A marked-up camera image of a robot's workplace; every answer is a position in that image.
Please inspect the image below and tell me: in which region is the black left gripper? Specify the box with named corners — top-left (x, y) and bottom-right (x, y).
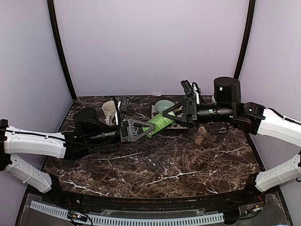
top-left (86, 119), bottom-right (156, 148)

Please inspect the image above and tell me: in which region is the green labelled supplement bottle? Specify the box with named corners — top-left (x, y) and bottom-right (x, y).
top-left (146, 113), bottom-right (175, 138)

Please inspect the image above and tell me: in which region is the clear pill bottle green label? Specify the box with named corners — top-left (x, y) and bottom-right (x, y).
top-left (195, 126), bottom-right (207, 145)

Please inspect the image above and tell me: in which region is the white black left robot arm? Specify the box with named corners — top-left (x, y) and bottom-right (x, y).
top-left (0, 107), bottom-right (155, 205)

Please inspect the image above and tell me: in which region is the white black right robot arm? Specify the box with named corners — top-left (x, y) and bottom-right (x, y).
top-left (162, 77), bottom-right (301, 204)

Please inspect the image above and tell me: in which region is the light green ceramic bowl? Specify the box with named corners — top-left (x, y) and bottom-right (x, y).
top-left (155, 100), bottom-right (174, 113)

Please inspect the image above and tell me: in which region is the square floral ceramic plate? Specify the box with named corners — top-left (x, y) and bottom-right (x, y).
top-left (151, 105), bottom-right (188, 129)

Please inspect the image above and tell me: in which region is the white floral ceramic mug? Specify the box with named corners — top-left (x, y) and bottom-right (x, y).
top-left (102, 100), bottom-right (117, 126)

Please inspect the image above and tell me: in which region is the white slotted cable duct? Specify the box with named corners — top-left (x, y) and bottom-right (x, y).
top-left (30, 201), bottom-right (225, 226)

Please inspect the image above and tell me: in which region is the black right frame post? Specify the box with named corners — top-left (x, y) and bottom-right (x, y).
top-left (233, 0), bottom-right (256, 79)

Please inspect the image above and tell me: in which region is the black frame post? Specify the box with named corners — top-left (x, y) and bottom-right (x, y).
top-left (47, 0), bottom-right (77, 102)
top-left (233, 0), bottom-right (256, 79)

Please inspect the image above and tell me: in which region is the black left frame post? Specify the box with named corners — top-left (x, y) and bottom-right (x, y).
top-left (47, 0), bottom-right (77, 102)

